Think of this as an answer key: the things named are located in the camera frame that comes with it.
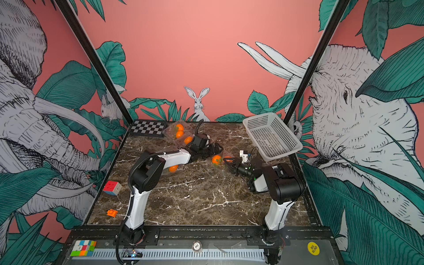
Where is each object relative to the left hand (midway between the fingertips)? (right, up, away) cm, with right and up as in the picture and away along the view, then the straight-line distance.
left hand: (222, 149), depth 97 cm
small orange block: (-54, -29, -19) cm, 65 cm away
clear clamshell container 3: (+4, -3, +10) cm, 11 cm away
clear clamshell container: (-31, +11, +14) cm, 36 cm away
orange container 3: (+4, -6, -7) cm, 10 cm away
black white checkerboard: (-51, +13, +15) cm, 55 cm away
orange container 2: (-22, +5, +7) cm, 24 cm away
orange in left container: (-28, +14, +14) cm, 34 cm away
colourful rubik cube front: (-58, -39, -31) cm, 76 cm away
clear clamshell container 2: (-27, +4, +5) cm, 27 cm away
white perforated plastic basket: (+35, +7, +14) cm, 38 cm away
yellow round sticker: (+39, -42, -26) cm, 63 cm away
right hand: (0, -5, -10) cm, 12 cm away
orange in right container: (-4, -6, -4) cm, 8 cm away
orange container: (-28, +9, +10) cm, 32 cm away
